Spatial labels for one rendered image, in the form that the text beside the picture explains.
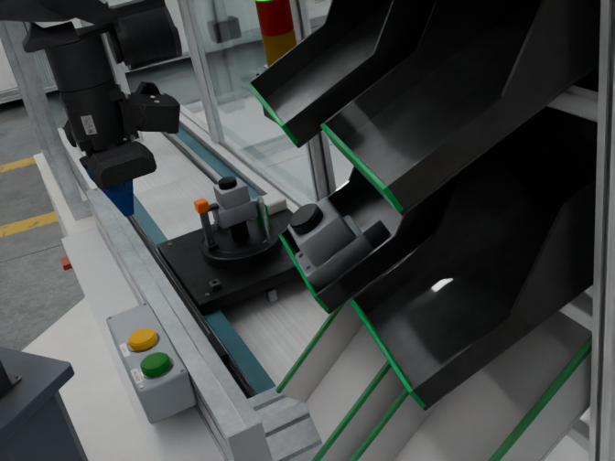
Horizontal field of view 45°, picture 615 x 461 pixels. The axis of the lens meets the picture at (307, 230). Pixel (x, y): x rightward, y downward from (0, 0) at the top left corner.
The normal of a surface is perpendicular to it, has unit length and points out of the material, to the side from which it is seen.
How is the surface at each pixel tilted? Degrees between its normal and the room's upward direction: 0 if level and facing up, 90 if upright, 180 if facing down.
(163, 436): 0
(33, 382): 0
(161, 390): 90
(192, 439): 0
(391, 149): 25
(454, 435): 45
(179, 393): 90
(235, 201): 90
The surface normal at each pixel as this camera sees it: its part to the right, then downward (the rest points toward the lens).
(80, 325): -0.16, -0.87
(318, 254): 0.26, 0.43
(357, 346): -0.79, -0.42
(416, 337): -0.55, -0.67
